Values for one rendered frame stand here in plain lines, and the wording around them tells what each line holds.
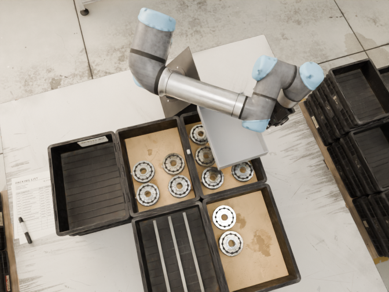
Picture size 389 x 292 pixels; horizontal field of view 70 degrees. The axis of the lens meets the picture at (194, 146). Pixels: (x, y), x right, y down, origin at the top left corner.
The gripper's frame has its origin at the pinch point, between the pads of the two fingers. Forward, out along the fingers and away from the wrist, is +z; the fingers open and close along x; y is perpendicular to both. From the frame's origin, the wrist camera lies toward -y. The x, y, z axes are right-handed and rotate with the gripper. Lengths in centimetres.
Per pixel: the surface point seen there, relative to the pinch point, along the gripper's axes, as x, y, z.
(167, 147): -26.7, -10.6, 34.3
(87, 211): -69, 5, 46
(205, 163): -14.3, 4.1, 27.7
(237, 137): -6.9, 2.8, 5.4
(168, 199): -34, 13, 36
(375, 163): 104, 33, 43
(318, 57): 147, -69, 71
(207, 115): -14.2, -10.6, 7.9
